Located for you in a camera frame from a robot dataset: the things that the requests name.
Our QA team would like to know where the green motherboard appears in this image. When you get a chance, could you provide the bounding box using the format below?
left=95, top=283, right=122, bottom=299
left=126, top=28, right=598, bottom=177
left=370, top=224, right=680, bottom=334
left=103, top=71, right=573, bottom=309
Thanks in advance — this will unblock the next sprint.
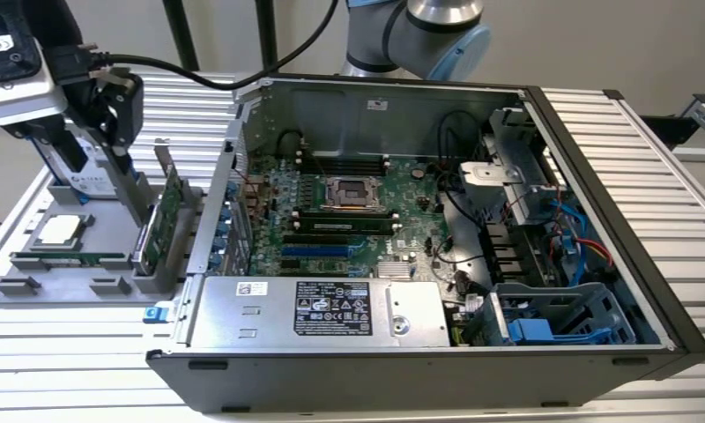
left=245, top=153, right=452, bottom=278

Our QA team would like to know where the open black PC case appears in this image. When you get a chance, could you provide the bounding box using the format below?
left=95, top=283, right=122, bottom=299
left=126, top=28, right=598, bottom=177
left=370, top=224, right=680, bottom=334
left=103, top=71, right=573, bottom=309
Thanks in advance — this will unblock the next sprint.
left=145, top=72, right=705, bottom=415

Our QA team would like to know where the grey metal drive bay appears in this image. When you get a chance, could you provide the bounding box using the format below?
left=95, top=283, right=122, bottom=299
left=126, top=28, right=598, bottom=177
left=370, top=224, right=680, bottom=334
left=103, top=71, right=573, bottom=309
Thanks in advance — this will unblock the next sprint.
left=456, top=108, right=569, bottom=226

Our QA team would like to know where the silver finned heatsink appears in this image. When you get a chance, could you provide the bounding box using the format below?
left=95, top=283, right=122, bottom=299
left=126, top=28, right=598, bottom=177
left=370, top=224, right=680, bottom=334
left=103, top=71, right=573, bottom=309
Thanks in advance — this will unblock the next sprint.
left=377, top=260, right=415, bottom=279

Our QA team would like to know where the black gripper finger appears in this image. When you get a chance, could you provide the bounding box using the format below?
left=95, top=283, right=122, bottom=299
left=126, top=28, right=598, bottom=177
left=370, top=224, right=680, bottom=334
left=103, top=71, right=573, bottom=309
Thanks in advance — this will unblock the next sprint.
left=45, top=124, right=90, bottom=177
left=95, top=72, right=146, bottom=156

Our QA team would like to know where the long black expansion slot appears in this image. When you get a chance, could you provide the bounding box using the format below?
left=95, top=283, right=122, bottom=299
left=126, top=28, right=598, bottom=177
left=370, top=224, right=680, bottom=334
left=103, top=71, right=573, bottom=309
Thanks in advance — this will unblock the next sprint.
left=282, top=234, right=353, bottom=247

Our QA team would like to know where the silver CPU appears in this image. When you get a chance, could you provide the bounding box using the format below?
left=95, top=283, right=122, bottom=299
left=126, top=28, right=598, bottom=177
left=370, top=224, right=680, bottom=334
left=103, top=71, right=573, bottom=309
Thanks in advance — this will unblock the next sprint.
left=37, top=214, right=86, bottom=246

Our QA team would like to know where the blue drive carrier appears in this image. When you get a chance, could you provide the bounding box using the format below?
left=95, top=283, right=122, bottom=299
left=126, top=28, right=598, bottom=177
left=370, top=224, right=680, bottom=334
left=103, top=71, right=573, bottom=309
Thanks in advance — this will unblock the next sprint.
left=506, top=317, right=554, bottom=345

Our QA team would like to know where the thick black looped cable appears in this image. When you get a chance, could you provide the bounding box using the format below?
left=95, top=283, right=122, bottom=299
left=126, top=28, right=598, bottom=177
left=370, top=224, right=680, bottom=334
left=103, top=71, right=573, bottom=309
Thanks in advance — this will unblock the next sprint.
left=277, top=129, right=303, bottom=156

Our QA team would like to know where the blue expansion slot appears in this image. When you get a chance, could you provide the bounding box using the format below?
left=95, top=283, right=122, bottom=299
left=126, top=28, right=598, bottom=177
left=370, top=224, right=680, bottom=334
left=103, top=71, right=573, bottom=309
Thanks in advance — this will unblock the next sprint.
left=279, top=245, right=353, bottom=261

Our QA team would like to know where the thin black wire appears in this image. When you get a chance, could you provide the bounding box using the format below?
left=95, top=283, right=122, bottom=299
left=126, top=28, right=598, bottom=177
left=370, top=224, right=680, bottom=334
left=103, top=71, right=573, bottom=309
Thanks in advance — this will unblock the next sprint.
left=437, top=109, right=486, bottom=195

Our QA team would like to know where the RAM stick with white label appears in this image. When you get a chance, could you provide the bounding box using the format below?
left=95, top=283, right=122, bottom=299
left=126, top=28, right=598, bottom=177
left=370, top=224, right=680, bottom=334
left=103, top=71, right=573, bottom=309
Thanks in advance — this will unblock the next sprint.
left=295, top=216, right=398, bottom=234

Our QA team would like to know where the blue data wire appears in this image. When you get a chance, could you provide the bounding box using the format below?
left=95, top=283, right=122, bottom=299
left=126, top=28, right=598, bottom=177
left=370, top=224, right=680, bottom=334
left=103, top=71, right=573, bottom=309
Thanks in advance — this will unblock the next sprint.
left=542, top=197, right=592, bottom=270

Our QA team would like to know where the green graphics card black shroud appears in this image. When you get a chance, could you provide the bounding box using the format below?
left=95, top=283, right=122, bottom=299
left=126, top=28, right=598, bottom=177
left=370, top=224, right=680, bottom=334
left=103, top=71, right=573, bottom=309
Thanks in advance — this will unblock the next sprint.
left=131, top=137, right=193, bottom=277

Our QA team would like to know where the black stand post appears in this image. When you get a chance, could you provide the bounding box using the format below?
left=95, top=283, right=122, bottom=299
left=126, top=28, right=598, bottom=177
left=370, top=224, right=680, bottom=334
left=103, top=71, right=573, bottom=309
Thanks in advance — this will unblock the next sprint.
left=163, top=0, right=201, bottom=71
left=255, top=0, right=278, bottom=74

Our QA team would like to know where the black RAM slot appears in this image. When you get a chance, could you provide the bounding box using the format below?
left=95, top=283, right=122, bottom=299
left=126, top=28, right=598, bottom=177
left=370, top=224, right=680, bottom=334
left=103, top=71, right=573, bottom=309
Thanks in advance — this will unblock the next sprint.
left=291, top=212, right=401, bottom=220
left=302, top=152, right=389, bottom=159
left=303, top=162, right=390, bottom=169
left=302, top=157, right=389, bottom=164
left=291, top=207, right=401, bottom=215
left=305, top=167, right=390, bottom=174

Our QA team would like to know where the hard disk in blue carrier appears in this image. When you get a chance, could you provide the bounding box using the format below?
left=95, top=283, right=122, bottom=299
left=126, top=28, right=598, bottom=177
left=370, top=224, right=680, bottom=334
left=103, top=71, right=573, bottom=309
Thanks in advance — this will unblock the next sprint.
left=27, top=131, right=139, bottom=206

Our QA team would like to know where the grey power supply unit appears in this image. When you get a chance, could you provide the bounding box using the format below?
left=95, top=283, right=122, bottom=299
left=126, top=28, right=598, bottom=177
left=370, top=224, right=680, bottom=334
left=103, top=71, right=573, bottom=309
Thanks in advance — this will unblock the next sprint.
left=186, top=276, right=452, bottom=349

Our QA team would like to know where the grey drive cage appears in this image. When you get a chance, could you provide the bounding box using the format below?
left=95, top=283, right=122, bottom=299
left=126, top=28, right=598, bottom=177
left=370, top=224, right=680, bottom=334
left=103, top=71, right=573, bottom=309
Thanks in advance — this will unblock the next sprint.
left=466, top=281, right=640, bottom=347

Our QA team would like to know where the CPU socket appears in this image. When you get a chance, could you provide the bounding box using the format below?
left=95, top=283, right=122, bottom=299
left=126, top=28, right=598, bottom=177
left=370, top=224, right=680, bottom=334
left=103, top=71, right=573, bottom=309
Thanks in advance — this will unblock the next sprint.
left=322, top=174, right=378, bottom=209

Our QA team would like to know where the grey parts rack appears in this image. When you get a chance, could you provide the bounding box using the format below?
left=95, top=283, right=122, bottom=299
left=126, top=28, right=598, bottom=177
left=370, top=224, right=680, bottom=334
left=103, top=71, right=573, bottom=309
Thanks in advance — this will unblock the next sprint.
left=0, top=147, right=206, bottom=305

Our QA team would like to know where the green RAM stick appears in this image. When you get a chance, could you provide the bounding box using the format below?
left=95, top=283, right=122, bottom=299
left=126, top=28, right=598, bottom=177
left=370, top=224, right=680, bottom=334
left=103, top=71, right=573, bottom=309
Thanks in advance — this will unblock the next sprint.
left=10, top=250, right=131, bottom=268

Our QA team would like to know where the black camera cable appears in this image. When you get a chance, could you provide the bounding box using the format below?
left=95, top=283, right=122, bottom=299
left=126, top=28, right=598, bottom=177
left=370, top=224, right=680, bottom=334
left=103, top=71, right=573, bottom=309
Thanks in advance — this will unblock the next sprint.
left=51, top=41, right=342, bottom=92

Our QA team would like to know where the red wire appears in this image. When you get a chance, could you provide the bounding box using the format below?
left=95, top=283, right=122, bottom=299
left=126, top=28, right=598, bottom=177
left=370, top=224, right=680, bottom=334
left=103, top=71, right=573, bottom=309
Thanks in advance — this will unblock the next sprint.
left=584, top=237, right=616, bottom=268

